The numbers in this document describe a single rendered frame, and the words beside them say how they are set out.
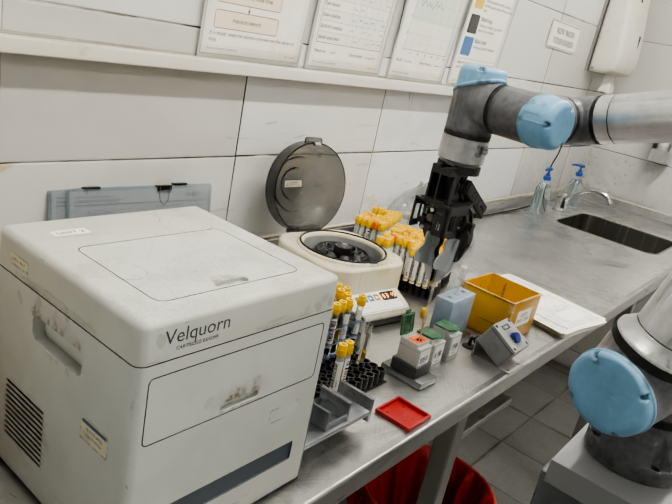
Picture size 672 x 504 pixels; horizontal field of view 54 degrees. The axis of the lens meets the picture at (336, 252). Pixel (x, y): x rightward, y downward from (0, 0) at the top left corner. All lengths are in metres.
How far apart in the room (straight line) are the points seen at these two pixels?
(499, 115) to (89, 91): 0.70
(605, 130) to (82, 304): 0.77
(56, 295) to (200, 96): 0.76
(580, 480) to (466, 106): 0.58
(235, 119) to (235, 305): 0.85
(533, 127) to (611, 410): 0.39
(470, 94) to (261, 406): 0.56
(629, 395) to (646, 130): 0.38
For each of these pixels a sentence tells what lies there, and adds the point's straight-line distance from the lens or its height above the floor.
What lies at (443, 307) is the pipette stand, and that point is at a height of 0.96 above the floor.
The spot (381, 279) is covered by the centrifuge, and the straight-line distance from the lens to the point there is 1.43.
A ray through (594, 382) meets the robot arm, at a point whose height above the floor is 1.09.
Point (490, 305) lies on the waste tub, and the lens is 1.48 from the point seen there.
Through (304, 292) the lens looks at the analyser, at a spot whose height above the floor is 1.16.
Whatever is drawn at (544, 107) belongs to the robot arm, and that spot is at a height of 1.40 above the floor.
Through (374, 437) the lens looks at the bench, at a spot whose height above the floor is 0.87.
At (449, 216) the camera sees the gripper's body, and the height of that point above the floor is 1.21.
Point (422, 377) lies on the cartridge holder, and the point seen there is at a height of 0.89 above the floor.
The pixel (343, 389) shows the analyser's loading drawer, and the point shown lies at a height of 0.92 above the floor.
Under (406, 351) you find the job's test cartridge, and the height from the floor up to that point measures 0.93.
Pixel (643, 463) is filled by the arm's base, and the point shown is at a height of 0.95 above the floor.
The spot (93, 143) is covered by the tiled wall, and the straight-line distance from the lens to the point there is 1.29.
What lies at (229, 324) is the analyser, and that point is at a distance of 0.68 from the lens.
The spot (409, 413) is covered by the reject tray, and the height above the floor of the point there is 0.88.
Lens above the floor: 1.45
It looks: 19 degrees down
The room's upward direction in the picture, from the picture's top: 12 degrees clockwise
